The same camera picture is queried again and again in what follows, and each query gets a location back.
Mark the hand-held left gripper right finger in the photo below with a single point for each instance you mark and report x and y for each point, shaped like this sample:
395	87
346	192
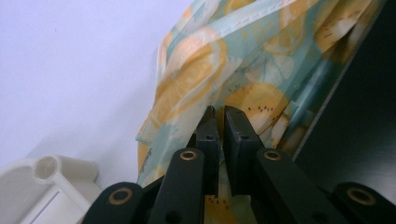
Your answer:
238	140

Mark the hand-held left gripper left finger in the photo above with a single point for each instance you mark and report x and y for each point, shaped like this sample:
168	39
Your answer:
210	140

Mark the orange-slice print cloth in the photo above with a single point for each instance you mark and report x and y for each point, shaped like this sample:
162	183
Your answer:
249	62

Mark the cream plastic tray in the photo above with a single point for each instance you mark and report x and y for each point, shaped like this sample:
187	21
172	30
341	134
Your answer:
46	186

